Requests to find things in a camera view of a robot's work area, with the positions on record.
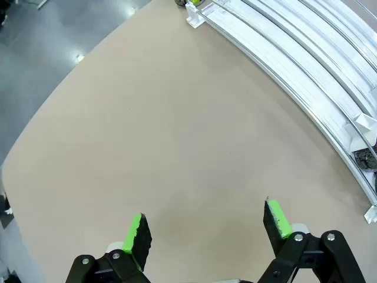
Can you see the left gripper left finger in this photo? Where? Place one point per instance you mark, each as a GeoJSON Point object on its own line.
{"type": "Point", "coordinates": [138, 236]}

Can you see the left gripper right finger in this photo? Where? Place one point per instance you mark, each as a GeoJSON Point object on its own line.
{"type": "Point", "coordinates": [274, 227]}

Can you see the clear can dispenser rack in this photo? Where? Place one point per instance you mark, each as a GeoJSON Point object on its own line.
{"type": "Point", "coordinates": [294, 59]}

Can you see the black Pepsi can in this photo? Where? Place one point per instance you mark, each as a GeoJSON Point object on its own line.
{"type": "Point", "coordinates": [195, 1]}

